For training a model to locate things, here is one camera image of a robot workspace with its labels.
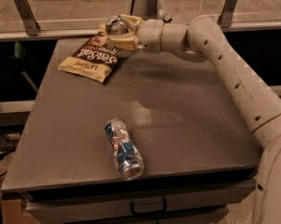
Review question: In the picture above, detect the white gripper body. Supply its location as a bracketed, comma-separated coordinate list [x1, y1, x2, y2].
[137, 20, 162, 53]

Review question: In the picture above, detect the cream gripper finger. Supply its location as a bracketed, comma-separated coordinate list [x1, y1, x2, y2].
[108, 32, 141, 51]
[119, 14, 144, 33]

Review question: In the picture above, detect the metal rail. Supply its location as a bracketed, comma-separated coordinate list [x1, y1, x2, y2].
[0, 21, 281, 42]

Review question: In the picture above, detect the grey drawer with handle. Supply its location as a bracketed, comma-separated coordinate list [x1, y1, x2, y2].
[26, 179, 255, 224]

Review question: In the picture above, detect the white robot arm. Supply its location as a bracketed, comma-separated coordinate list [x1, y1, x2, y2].
[105, 15, 281, 224]

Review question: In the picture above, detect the middle metal bracket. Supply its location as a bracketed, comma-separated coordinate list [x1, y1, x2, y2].
[147, 0, 157, 18]

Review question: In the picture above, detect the right metal bracket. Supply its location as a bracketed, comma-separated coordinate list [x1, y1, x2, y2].
[218, 0, 238, 28]

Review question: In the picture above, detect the brown chip bag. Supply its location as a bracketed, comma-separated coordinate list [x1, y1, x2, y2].
[58, 23, 123, 83]

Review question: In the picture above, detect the left metal bracket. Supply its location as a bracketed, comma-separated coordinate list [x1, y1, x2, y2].
[13, 0, 40, 36]

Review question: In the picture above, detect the green white 7up can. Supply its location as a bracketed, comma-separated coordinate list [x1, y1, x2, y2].
[105, 15, 135, 59]

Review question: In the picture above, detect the metal bracket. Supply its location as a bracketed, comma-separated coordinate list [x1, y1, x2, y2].
[13, 0, 40, 36]
[218, 0, 238, 28]
[147, 0, 157, 18]

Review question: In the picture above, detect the crushed blue silver can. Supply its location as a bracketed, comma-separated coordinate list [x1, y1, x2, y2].
[105, 119, 145, 180]

